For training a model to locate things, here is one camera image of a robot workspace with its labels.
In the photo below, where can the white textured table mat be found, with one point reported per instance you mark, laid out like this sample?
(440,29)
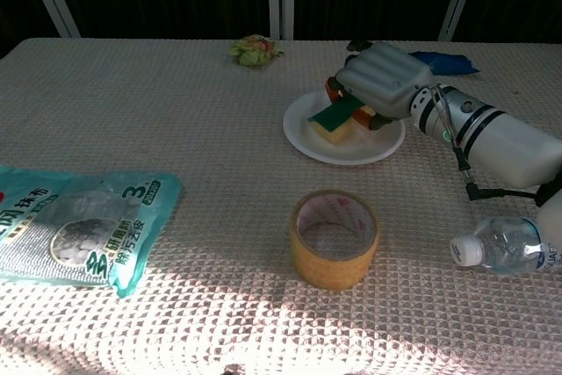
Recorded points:
(219,217)

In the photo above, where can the green crumpled snack wrapper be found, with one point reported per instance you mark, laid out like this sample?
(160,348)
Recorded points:
(255,50)

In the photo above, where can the blue rolled packet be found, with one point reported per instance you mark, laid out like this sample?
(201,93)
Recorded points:
(448,63)

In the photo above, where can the clear plastic water bottle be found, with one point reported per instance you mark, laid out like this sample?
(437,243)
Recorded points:
(505,245)

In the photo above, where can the teal dishcloth package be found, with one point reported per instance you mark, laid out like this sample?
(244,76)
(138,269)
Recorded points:
(74,234)

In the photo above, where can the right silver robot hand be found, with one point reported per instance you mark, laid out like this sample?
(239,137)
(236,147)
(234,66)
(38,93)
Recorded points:
(383,81)

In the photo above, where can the yellow tape roll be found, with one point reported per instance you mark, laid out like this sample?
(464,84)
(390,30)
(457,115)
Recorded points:
(334,239)

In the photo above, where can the white round plate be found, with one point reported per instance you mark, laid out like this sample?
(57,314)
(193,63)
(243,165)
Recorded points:
(347,138)

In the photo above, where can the green yellow sponge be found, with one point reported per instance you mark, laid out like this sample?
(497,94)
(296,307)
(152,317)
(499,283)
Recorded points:
(336,118)

